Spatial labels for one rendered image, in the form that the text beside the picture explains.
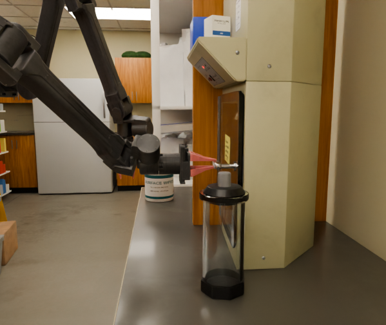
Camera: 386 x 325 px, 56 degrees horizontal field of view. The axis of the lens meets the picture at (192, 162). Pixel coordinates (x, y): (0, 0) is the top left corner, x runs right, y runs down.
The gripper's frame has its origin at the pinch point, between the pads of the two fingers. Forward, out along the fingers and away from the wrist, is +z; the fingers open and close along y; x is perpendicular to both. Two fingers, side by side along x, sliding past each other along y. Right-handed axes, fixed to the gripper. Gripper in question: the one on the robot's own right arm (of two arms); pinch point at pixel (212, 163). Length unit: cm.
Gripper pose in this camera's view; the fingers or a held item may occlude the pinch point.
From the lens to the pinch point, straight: 98.2
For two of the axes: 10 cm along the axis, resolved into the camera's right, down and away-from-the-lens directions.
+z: 10.0, -0.1, 0.9
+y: 0.0, -9.9, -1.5
